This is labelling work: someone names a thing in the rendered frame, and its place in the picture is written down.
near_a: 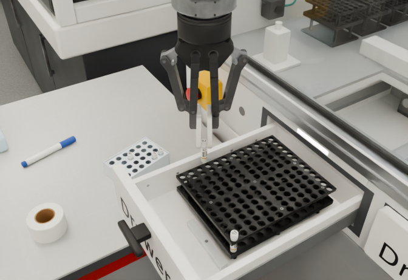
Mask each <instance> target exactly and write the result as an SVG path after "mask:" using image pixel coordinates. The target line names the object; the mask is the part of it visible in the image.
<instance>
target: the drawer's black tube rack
mask: <svg viewBox="0 0 408 280"><path fill-rule="evenodd" d="M269 139H273V140H269ZM261 142H265V143H261ZM273 143H277V144H276V145H275V144H273ZM254 145H258V146H254ZM266 146H267V147H266ZM279 146H280V147H282V148H278V147H279ZM247 148H251V150H248V149H247ZM259 149H262V150H259ZM240 151H243V152H244V153H240ZM283 151H287V152H283ZM251 152H255V153H254V154H252V153H251ZM233 154H235V155H236V156H232V155H233ZM245 155H247V156H246V157H244V156H245ZM287 155H292V157H289V156H287ZM222 159H226V160H222ZM236 159H240V160H236ZM292 159H296V160H297V161H294V160H292ZM214 162H218V164H214ZM226 163H229V164H228V165H226ZM207 165H209V166H210V167H209V168H207V167H205V166H207ZM299 165H304V167H301V166H299ZM219 166H222V167H221V168H218V167H219ZM198 169H202V171H198ZM305 169H308V170H309V171H305ZM210 170H214V171H211V172H210ZM190 172H193V173H194V174H193V175H190V174H189V173H190ZM185 173H187V175H188V177H190V178H191V180H192V181H193V182H194V183H195V184H196V185H197V186H198V188H199V189H200V190H201V191H202V193H203V194H204V195H205V196H206V197H207V198H208V200H209V201H210V202H209V203H211V204H213V205H214V207H215V208H216V209H217V210H218V212H219V213H220V214H221V215H222V216H223V217H224V218H225V220H226V221H227V222H228V223H229V224H230V225H231V227H232V228H233V229H234V230H237V231H238V233H239V236H240V237H241V239H242V241H241V242H239V243H237V251H236V252H235V253H233V252H230V244H229V243H228V241H227V240H226V239H225V238H224V237H223V235H222V234H221V233H220V231H219V230H218V229H217V228H216V226H215V225H214V224H213V223H212V222H211V221H210V219H209V218H208V216H207V215H206V214H205V213H204V212H203V210H202V209H201V208H200V207H199V206H198V204H197V203H196V202H195V200H194V199H193V198H192V197H191V196H190V194H189V193H188V192H187V190H185V188H184V187H183V186H182V185H179V186H177V191H178V193H179V194H180V195H181V196H182V198H183V199H184V201H185V202H186V203H187V204H188V205H189V207H190V208H191V209H192V210H193V212H194V213H195V215H196V216H197V217H198V218H199V219H200V221H201V222H202V224H204V226H205V227H206V229H207V230H208V231H209V232H210V233H211V235H212V236H213V238H214V239H215V240H216V241H217V243H218V244H219V245H220V246H221V248H222V249H223V250H224V252H225V253H226V254H227V255H228V257H229V258H230V259H236V258H237V256H238V255H240V254H242V253H243V252H245V251H247V250H249V249H250V248H253V247H255V246H256V245H258V244H260V243H262V242H263V241H265V240H267V239H269V238H271V237H273V236H275V235H280V233H281V231H284V230H286V229H287V228H289V227H291V226H293V225H294V224H296V223H298V222H300V221H302V220H304V219H306V218H307V217H309V216H311V215H313V214H314V213H316V214H318V213H319V211H320V210H322V209H324V208H326V207H327V206H329V205H331V204H333V199H332V198H331V197H330V196H329V194H331V193H333V192H335V191H336V188H335V187H334V186H333V185H332V184H331V183H330V182H328V181H327V180H326V179H325V178H323V177H322V176H321V175H320V174H319V173H318V172H316V171H315V170H314V169H313V168H312V167H310V166H309V165H308V164H307V163H305V162H304V161H303V160H302V159H301V158H300V157H298V156H297V155H296V154H295V153H294V152H293V151H291V150H290V149H289V148H288V147H286V146H285V145H284V144H283V143H282V142H280V141H279V140H278V139H277V138H276V137H275V136H273V135H271V136H269V137H266V138H263V139H262V140H259V141H257V142H254V143H252V144H250V145H247V146H244V147H243V148H240V149H237V150H235V151H233V152H230V153H228V154H225V155H223V156H221V157H218V158H216V159H214V160H211V161H209V162H206V163H204V164H202V165H199V166H197V167H195V168H192V169H190V170H187V171H185ZM203 173H204V174H205V175H203V176H202V175H201V174H203ZM310 174H314V175H315V176H311V175H310ZM193 177H197V178H196V179H193ZM315 179H320V181H317V180H315ZM321 183H324V184H326V186H324V185H321ZM326 188H331V189H332V190H331V191H329V190H327V189H326ZM209 203H207V204H209ZM207 204H206V205H207ZM202 207H203V206H202Z"/></svg>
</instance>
